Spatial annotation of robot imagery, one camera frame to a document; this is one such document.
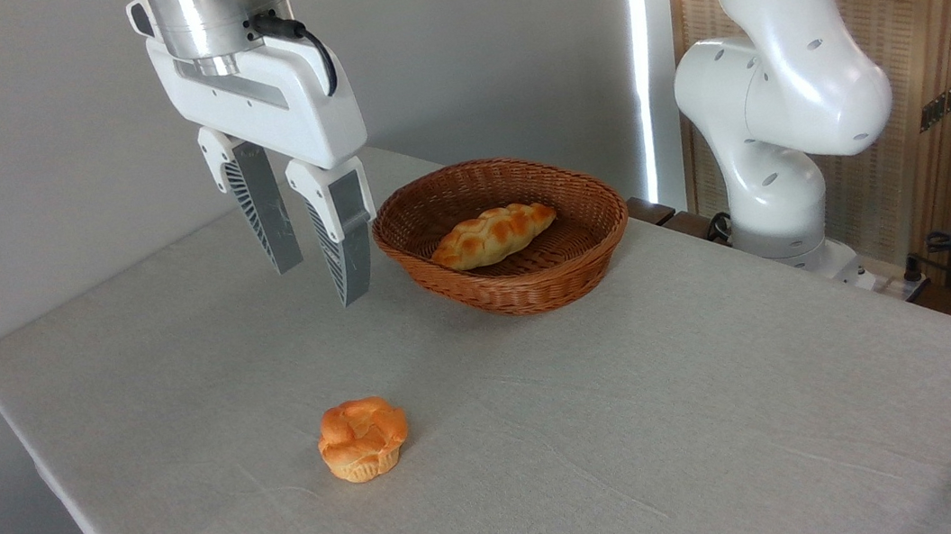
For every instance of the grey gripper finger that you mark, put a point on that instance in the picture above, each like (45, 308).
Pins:
(345, 238)
(261, 204)

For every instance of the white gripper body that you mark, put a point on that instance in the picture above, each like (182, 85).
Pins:
(265, 100)

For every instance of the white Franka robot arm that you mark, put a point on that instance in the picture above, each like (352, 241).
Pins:
(789, 83)

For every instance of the brown wicker basket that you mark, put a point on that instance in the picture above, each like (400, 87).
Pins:
(550, 280)

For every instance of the metal screen hinge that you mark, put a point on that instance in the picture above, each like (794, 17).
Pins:
(945, 102)

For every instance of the white power strip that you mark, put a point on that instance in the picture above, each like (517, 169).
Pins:
(895, 286)

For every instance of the grey tablecloth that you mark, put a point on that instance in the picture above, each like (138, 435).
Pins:
(605, 432)

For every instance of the long braided bread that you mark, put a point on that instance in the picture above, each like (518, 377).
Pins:
(494, 236)

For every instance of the round bread bun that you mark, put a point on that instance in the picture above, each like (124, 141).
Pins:
(362, 440)

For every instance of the dark brown wooden furniture edge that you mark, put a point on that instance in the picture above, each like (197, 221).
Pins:
(650, 211)

